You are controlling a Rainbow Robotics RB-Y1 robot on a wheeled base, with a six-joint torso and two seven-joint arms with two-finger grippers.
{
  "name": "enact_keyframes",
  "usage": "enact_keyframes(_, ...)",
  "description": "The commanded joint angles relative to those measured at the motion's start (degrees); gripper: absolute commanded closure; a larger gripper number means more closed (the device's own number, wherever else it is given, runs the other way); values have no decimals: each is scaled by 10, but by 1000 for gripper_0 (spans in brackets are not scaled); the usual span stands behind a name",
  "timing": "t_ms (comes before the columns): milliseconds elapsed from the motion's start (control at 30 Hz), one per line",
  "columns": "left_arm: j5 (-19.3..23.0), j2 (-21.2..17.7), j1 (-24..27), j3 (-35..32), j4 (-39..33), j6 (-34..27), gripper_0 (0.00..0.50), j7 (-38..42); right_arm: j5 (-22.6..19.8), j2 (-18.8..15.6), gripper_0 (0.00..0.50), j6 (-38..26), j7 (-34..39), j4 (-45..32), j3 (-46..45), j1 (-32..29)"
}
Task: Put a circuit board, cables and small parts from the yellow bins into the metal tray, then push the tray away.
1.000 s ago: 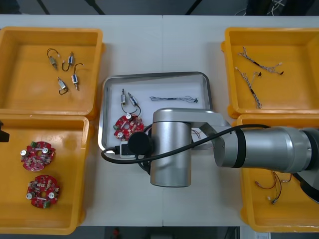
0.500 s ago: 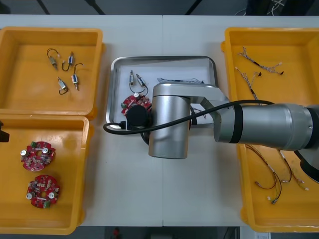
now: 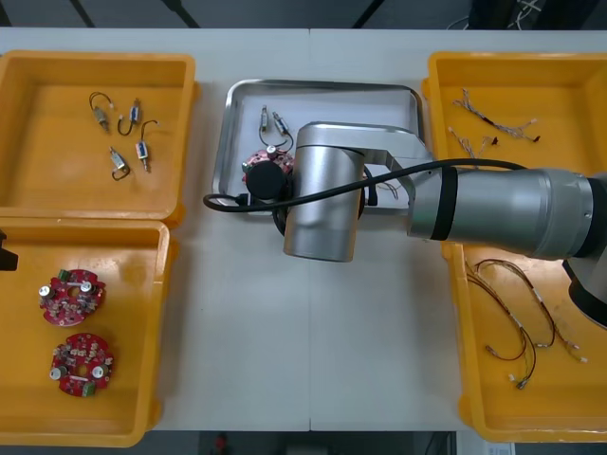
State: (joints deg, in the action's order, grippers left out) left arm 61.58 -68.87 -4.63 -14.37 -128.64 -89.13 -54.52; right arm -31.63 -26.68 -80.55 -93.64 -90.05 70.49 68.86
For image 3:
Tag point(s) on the yellow-orange plastic bin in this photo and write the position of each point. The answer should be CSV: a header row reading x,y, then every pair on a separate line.
x,y
559,95
47,180
133,332
498,407

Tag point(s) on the round red circuit board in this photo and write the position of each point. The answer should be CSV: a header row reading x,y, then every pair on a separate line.
x,y
83,362
71,296
261,155

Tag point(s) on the silver and black right arm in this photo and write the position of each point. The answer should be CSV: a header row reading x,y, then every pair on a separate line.
x,y
498,208

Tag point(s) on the white sheet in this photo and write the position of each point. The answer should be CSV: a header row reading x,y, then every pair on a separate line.
x,y
332,104

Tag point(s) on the steel tray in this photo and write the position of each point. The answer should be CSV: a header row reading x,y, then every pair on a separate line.
x,y
226,156

